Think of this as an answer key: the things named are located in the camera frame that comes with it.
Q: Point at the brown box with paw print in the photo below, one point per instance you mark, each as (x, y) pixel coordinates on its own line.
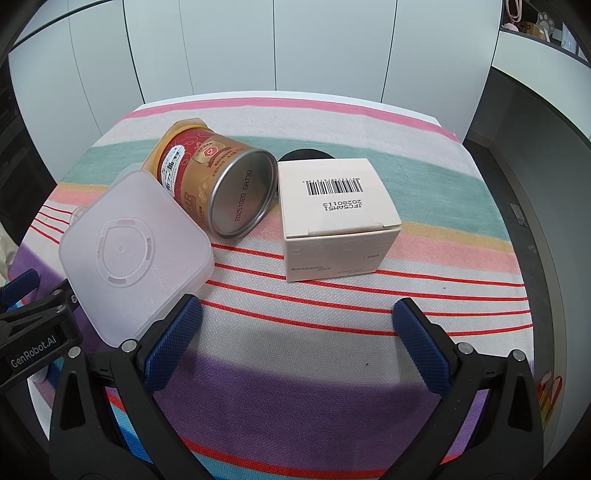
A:
(538, 25)

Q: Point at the pink hanging item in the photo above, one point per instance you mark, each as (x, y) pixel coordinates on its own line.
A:
(512, 11)

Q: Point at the black round object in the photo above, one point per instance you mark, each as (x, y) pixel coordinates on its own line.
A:
(307, 155)

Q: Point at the striped colourful tablecloth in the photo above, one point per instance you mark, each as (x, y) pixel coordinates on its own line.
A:
(300, 369)

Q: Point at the red and gold tin can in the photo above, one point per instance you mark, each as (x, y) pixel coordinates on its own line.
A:
(231, 196)

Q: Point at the grey metal bracket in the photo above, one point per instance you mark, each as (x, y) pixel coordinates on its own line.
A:
(519, 214)

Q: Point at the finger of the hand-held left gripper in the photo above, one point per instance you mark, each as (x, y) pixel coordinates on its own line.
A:
(44, 307)
(21, 286)

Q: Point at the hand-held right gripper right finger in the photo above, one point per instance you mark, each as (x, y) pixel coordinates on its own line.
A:
(422, 344)

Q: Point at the white panel cabinet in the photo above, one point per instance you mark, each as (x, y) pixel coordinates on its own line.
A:
(277, 50)

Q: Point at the translucent plastic square lid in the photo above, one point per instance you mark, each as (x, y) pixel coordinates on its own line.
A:
(124, 249)

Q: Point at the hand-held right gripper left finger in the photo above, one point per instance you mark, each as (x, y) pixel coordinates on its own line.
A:
(173, 341)

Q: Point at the white cardboard box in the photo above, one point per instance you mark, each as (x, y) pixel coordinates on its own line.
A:
(332, 217)

